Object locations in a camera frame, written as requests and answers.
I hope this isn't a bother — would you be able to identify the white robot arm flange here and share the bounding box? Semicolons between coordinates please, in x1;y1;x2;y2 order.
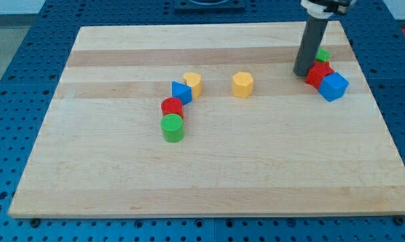
300;0;357;19

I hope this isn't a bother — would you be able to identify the yellow hexagon block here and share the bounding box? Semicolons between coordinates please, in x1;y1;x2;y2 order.
232;71;254;98

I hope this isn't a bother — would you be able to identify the blue cube block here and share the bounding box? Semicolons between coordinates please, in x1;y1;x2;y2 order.
318;72;349;102

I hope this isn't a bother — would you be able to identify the green cylinder block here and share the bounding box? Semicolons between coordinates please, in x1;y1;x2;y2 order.
160;114;185;143

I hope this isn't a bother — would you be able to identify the blue triangle block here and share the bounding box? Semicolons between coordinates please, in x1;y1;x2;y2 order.
171;81;193;105

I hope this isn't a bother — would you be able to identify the red cylinder block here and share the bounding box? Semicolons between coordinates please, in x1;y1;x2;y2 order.
161;97;184;118

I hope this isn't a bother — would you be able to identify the yellow heart block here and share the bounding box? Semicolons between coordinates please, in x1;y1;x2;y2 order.
183;73;203;99

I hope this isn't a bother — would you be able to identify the light wooden board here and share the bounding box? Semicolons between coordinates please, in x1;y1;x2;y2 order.
9;21;405;218

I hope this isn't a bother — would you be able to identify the red star block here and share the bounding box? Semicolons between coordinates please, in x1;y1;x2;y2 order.
306;61;334;89

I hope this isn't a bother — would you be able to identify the small green block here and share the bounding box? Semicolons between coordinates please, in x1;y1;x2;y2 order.
316;47;331;63

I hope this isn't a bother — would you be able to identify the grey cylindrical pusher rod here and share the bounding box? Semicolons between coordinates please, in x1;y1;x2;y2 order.
293;15;328;77

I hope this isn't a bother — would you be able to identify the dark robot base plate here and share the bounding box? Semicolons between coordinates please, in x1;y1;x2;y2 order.
173;0;246;11

